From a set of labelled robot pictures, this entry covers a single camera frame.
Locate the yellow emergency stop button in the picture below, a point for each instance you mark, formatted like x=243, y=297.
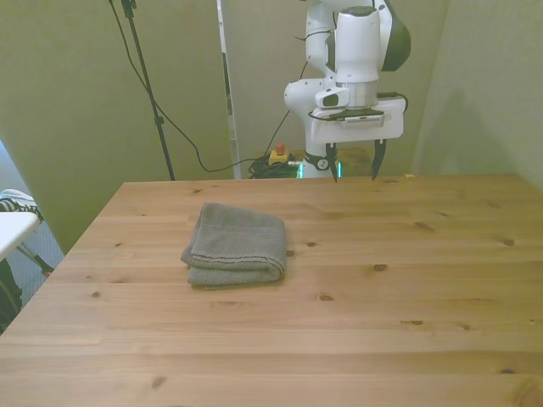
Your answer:
x=279, y=156

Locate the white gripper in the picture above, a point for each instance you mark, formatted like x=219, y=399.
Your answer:
x=360, y=132

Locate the white vertical panel edge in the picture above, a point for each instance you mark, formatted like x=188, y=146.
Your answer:
x=227, y=89

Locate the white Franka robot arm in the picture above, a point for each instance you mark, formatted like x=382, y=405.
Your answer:
x=356, y=46

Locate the black tripod stand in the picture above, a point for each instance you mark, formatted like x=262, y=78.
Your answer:
x=146, y=85

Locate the grey towel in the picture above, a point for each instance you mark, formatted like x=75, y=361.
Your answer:
x=237, y=248

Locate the white side table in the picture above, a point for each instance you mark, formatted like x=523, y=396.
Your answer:
x=15, y=203
x=15, y=231

